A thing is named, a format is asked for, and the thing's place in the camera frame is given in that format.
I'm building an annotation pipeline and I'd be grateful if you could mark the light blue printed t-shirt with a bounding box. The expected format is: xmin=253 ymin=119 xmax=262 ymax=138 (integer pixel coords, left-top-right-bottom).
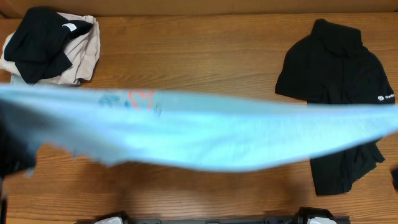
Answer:
xmin=1 ymin=83 xmax=397 ymax=172

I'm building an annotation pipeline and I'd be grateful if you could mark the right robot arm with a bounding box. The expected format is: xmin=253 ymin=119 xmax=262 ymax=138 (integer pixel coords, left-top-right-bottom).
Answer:
xmin=293 ymin=207 xmax=336 ymax=224

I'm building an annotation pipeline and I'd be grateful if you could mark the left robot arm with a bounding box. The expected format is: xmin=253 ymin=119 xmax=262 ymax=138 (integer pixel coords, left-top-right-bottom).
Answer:
xmin=93 ymin=211 xmax=130 ymax=224

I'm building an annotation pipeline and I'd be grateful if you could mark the folded beige garment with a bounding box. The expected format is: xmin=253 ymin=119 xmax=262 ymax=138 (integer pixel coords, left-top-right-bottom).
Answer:
xmin=1 ymin=12 xmax=101 ymax=85

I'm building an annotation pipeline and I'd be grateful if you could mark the black t-shirt with logo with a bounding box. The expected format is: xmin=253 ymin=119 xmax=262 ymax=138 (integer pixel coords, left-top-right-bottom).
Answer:
xmin=275 ymin=19 xmax=395 ymax=196

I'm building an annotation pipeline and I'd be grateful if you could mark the folded black garment on pile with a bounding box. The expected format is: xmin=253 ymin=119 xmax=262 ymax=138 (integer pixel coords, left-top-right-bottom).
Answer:
xmin=4 ymin=7 xmax=93 ymax=84

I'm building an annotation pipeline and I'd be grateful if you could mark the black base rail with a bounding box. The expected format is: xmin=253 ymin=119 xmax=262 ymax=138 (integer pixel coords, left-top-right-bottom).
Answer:
xmin=74 ymin=215 xmax=351 ymax=224

